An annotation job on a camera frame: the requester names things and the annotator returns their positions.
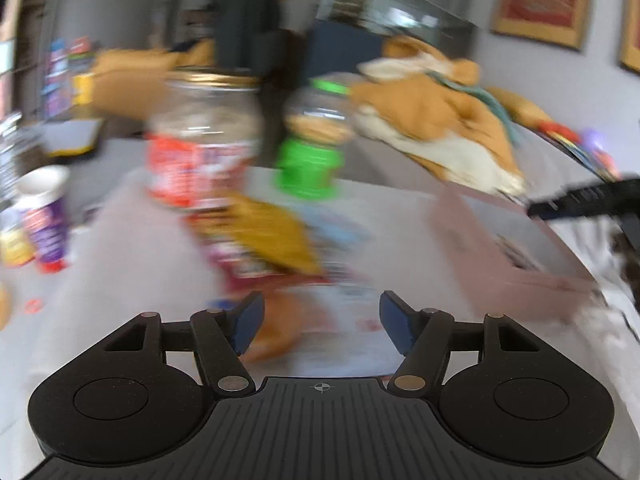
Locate black and yellow tray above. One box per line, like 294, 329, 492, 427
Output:
44, 119, 104, 159

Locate mustard yellow cushion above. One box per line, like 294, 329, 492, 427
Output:
92, 42, 217, 122

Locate pink cardboard box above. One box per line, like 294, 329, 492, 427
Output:
429, 187, 601, 322

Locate purple paper cup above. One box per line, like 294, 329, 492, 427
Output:
14, 165, 72, 274

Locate orange and cream blanket pile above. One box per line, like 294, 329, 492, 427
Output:
350, 35, 527, 197

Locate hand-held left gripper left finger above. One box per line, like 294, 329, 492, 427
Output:
102, 290, 266, 395

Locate orange bread packet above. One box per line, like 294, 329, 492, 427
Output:
249, 287, 328, 362

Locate colourful shelf packets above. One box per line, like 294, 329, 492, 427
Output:
42, 37, 97, 117

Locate yellow snack packet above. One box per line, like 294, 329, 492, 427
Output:
232, 195, 322, 277

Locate white and red snack packet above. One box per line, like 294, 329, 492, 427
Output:
300, 280, 397, 343

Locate green gumball machine toy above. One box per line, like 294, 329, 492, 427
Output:
272, 77, 357, 202

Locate small yellow jar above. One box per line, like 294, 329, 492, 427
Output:
0, 225, 37, 269

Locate light blue small packet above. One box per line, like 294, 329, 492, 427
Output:
300, 209, 372, 247

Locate colourful toy pile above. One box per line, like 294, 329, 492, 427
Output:
540, 120, 622, 182

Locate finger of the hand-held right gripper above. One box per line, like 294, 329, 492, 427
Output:
527, 176, 640, 221

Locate dark hanging jacket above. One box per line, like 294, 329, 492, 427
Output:
209, 0, 287, 82

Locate dark red snack packet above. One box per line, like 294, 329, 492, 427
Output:
200, 230, 301, 283

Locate large clear snack jar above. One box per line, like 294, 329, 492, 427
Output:
145, 71, 262, 212

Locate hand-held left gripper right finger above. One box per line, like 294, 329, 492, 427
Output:
379, 290, 543, 395

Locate dark blue cabinet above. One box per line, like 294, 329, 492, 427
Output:
305, 20, 397, 82

